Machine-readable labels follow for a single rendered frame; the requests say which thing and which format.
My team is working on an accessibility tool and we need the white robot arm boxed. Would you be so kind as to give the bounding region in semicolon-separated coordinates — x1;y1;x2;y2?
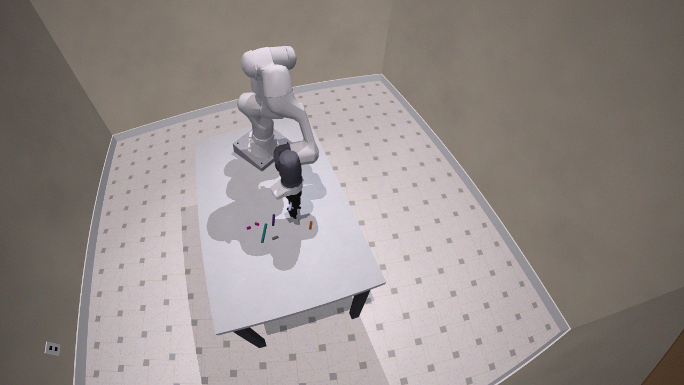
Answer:
237;46;319;199

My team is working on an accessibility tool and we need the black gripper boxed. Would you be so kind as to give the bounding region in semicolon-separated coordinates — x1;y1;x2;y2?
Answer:
286;191;302;222

